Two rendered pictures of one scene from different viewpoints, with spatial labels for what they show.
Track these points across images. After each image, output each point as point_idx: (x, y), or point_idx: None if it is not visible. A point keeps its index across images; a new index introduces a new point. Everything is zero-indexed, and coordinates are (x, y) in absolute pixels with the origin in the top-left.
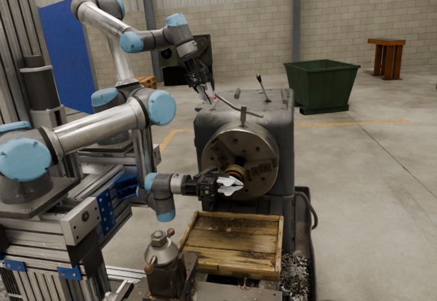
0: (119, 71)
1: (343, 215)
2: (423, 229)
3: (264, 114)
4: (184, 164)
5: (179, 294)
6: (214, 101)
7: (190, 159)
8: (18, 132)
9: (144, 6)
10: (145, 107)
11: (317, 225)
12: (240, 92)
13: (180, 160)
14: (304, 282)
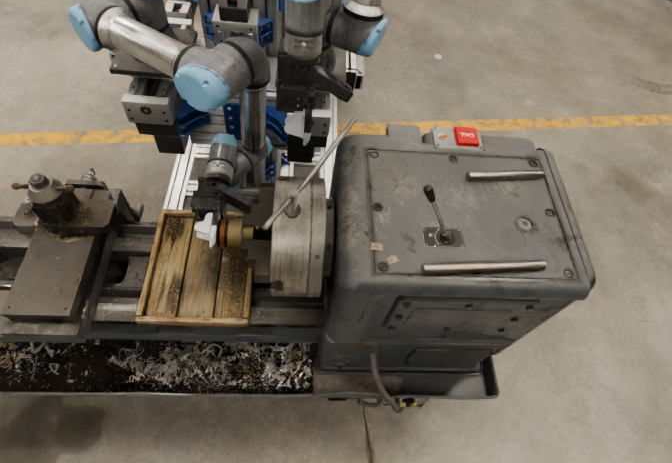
0: None
1: None
2: None
3: (354, 236)
4: (644, 176)
5: (51, 224)
6: (435, 145)
7: (669, 180)
8: None
9: None
10: (176, 72)
11: (543, 447)
12: (525, 181)
13: (657, 165)
14: (254, 381)
